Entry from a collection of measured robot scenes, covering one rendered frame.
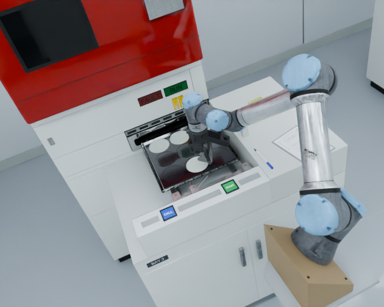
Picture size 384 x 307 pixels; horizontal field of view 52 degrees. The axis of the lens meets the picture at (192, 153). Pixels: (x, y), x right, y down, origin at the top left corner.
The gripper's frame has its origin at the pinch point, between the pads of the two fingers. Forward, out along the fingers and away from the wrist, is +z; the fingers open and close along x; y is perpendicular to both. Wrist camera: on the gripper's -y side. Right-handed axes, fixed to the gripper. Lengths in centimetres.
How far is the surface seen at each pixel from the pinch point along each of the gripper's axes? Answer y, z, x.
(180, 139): 17.7, 1.3, -17.1
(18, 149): 198, 77, -97
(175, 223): 8.2, -3.6, 35.7
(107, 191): 62, 26, -5
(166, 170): 20.2, 1.3, 3.8
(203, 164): 3.6, 1.1, 0.6
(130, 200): 37.4, 9.2, 14.3
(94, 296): 85, 91, 24
